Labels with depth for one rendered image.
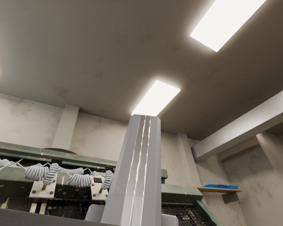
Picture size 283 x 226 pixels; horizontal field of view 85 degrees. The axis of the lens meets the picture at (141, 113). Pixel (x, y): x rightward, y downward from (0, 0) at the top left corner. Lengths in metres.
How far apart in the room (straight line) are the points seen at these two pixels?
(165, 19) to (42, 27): 1.81
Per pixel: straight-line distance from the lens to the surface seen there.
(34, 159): 1.49
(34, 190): 0.95
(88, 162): 0.94
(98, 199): 0.99
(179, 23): 2.76
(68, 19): 2.77
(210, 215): 1.58
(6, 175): 1.04
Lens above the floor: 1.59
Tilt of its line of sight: 38 degrees up
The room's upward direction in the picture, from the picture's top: 5 degrees counter-clockwise
